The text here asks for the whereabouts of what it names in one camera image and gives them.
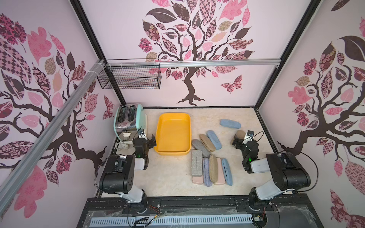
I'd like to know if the yellow plastic storage tray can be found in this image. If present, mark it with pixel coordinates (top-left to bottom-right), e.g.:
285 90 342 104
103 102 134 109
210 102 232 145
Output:
154 113 192 156

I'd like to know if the tan glasses case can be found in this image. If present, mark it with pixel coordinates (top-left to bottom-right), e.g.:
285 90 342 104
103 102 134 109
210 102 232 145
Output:
209 154 218 183
199 134 216 152

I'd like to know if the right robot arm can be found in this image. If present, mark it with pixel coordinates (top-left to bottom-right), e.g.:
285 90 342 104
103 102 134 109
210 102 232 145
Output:
231 130 311 211

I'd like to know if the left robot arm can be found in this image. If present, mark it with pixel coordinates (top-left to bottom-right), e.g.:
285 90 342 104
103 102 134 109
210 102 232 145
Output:
96 135 156 214

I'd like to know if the pink glasses case right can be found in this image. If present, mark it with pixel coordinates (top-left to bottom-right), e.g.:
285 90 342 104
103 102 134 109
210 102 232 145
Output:
214 158 226 185

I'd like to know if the pink glasses case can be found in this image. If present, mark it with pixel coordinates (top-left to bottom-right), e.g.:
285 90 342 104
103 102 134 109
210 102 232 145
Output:
192 176 204 185
214 158 226 185

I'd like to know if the lavender glasses case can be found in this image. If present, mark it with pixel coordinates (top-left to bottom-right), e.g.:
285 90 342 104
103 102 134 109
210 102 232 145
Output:
202 158 213 187

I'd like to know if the grey rectangular glasses case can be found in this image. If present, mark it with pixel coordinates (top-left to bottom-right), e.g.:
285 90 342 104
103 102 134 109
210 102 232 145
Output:
191 150 202 177

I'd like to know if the pink glasses case left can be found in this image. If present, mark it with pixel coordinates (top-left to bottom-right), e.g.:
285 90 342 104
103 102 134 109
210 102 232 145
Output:
192 176 204 185

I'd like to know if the brown spice jar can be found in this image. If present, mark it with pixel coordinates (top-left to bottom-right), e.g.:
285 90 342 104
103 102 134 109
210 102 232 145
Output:
231 130 246 146

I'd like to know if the white toaster plug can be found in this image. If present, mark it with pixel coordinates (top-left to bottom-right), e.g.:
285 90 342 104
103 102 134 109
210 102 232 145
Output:
115 142 129 150

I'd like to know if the mint green chrome toaster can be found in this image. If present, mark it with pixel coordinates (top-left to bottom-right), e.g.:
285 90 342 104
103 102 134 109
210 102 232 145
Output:
114 104 148 143

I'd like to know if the white slotted cable duct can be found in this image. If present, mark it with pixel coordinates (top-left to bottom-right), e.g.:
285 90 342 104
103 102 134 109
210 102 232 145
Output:
88 214 253 228

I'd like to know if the black wire basket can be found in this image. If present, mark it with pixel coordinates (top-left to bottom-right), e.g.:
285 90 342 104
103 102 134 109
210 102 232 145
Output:
98 58 162 89

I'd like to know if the black base frame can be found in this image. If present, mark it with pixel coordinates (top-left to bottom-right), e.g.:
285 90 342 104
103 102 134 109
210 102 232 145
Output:
77 194 323 228

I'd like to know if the horizontal aluminium rail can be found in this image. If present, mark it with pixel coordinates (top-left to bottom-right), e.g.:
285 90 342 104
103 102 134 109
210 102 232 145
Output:
107 59 281 68

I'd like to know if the diagonal aluminium rail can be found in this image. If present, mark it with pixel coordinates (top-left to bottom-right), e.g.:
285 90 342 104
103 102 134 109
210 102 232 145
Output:
1 59 105 213

